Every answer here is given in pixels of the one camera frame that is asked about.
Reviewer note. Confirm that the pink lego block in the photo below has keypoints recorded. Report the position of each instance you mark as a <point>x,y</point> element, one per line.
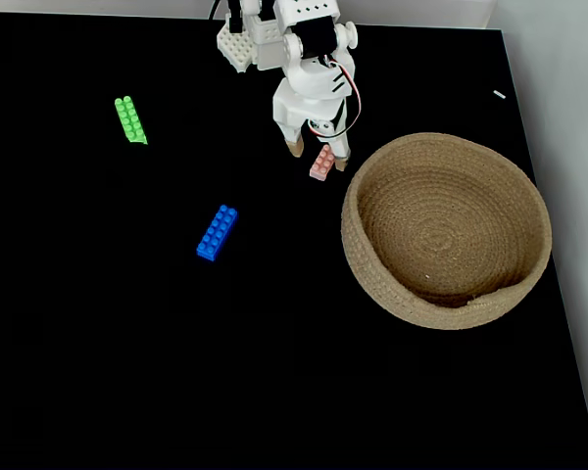
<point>322,164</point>

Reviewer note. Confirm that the green lego block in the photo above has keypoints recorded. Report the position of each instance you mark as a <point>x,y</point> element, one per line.
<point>131,120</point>

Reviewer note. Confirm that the small white scrap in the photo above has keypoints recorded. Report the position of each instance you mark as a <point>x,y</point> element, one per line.
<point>499,94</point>

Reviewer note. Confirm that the blue lego block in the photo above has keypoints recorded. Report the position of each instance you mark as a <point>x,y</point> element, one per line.
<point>217,232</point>

